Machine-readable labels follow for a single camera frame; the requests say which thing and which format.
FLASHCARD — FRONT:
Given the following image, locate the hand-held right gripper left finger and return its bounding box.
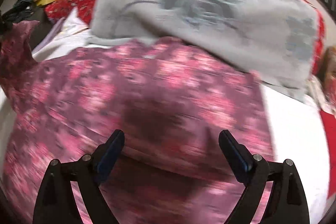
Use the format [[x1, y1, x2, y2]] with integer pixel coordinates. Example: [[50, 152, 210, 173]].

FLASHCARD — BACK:
[[32, 130, 125, 224]]

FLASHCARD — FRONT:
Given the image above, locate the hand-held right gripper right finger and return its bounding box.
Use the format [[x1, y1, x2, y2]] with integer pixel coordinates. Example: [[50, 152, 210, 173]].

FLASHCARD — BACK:
[[218, 130, 310, 224]]

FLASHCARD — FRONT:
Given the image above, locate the pink floral garment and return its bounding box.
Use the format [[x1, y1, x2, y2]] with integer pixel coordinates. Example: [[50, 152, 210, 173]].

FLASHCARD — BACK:
[[0, 21, 276, 224]]

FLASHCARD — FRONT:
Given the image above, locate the white bedsheet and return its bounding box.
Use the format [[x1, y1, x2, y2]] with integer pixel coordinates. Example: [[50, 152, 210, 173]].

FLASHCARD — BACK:
[[0, 7, 331, 224]]

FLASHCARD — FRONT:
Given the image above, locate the plain red cushion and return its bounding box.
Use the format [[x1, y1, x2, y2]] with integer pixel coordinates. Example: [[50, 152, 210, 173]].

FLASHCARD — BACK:
[[319, 109, 336, 198]]

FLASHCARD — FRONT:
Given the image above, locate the plastic-wrapped doll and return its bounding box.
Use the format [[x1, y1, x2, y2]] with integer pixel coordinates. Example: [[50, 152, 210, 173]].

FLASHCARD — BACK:
[[307, 47, 336, 111]]

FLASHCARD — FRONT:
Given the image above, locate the grey flower print pillow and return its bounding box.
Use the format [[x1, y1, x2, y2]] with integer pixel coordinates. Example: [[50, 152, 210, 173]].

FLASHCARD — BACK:
[[89, 0, 319, 104]]

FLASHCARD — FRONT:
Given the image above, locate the white lilac shirt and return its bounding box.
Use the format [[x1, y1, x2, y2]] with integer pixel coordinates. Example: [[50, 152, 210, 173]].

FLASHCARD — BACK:
[[31, 7, 92, 54]]

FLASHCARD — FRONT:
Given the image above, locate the red floral blanket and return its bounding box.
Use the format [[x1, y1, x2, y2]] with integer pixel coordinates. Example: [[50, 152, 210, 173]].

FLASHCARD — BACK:
[[44, 0, 327, 75]]

